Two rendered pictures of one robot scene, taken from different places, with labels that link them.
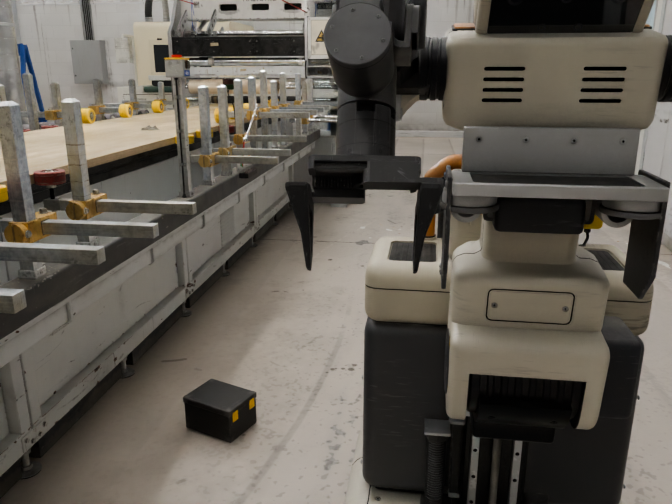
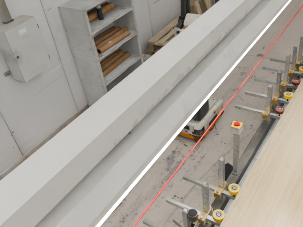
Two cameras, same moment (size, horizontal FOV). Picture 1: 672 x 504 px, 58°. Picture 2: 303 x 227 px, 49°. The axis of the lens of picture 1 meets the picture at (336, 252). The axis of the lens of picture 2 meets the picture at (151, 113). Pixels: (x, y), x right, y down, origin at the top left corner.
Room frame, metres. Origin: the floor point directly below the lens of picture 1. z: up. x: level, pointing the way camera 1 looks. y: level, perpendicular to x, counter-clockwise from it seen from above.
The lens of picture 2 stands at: (4.20, 1.05, 2.81)
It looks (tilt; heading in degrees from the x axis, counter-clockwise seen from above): 37 degrees down; 212
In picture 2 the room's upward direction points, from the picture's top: 10 degrees counter-clockwise
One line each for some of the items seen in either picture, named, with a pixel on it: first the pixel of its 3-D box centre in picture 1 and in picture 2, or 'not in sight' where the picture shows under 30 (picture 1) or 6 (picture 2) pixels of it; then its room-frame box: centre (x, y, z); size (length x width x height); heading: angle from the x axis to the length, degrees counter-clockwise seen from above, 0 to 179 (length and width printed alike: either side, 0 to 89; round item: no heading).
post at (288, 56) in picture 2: not in sight; (286, 75); (1.13, 0.76, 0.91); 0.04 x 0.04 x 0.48; 82
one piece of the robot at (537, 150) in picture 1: (543, 210); not in sight; (0.79, -0.28, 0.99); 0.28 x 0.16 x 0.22; 81
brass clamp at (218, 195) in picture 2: (209, 159); (220, 189); (2.64, 0.55, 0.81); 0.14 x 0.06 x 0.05; 172
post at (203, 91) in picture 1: (206, 143); (222, 180); (2.61, 0.55, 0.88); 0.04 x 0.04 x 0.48; 82
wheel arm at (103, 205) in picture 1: (119, 206); (257, 111); (1.65, 0.60, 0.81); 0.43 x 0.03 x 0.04; 82
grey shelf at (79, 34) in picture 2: not in sight; (108, 50); (0.79, -1.62, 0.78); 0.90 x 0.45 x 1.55; 172
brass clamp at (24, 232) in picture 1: (31, 228); (276, 98); (1.40, 0.72, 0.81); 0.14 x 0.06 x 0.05; 172
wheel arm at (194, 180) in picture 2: (229, 159); (208, 187); (2.64, 0.46, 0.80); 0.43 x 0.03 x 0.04; 82
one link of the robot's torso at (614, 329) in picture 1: (550, 380); not in sight; (0.90, -0.36, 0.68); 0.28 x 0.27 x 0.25; 81
